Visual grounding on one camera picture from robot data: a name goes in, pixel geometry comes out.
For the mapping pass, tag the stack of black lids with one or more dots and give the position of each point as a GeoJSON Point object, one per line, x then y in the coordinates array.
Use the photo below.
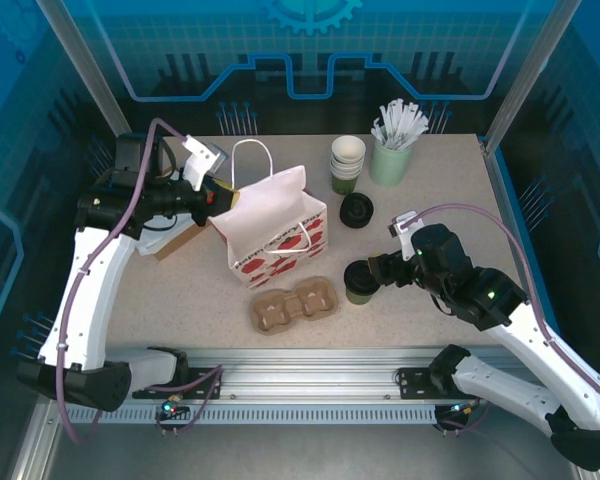
{"type": "Point", "coordinates": [356, 210]}

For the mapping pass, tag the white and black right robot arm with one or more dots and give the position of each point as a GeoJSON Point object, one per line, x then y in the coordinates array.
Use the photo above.
{"type": "Point", "coordinates": [545, 350]}

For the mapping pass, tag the white paper napkin stack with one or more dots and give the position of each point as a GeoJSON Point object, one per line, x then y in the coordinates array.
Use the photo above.
{"type": "Point", "coordinates": [160, 240]}

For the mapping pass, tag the brown paper sleeve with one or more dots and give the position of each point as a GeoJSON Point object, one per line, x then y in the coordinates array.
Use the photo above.
{"type": "Point", "coordinates": [180, 242]}

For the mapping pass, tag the white wrapped straw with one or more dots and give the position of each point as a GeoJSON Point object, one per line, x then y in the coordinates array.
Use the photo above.
{"type": "Point", "coordinates": [416, 127]}
{"type": "Point", "coordinates": [396, 117]}
{"type": "Point", "coordinates": [407, 122]}
{"type": "Point", "coordinates": [387, 120]}
{"type": "Point", "coordinates": [380, 132]}

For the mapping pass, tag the small lit connector board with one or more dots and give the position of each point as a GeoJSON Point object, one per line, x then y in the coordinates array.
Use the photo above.
{"type": "Point", "coordinates": [171, 409]}
{"type": "Point", "coordinates": [462, 410]}

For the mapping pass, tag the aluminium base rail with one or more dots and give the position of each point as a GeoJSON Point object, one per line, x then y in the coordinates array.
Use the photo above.
{"type": "Point", "coordinates": [305, 375]}

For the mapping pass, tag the stack of green paper cups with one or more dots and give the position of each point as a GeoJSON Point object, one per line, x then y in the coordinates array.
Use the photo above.
{"type": "Point", "coordinates": [348, 150]}

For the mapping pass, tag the aluminium frame post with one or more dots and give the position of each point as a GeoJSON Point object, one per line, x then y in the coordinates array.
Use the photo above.
{"type": "Point", "coordinates": [92, 75]}
{"type": "Point", "coordinates": [527, 75]}

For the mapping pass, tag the pale green straw holder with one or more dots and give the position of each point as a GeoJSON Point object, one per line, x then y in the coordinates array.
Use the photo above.
{"type": "Point", "coordinates": [390, 165]}

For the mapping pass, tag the black plastic cup lid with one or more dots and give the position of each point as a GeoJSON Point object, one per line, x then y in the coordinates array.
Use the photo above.
{"type": "Point", "coordinates": [358, 276]}

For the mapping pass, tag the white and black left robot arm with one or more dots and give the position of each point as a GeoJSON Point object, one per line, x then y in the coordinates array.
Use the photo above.
{"type": "Point", "coordinates": [95, 280]}

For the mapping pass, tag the white red printed paper bag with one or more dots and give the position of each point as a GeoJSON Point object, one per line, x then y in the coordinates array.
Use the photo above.
{"type": "Point", "coordinates": [275, 215]}

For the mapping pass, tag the brown cardboard cup carrier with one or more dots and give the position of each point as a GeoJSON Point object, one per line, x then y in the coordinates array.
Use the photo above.
{"type": "Point", "coordinates": [295, 305]}

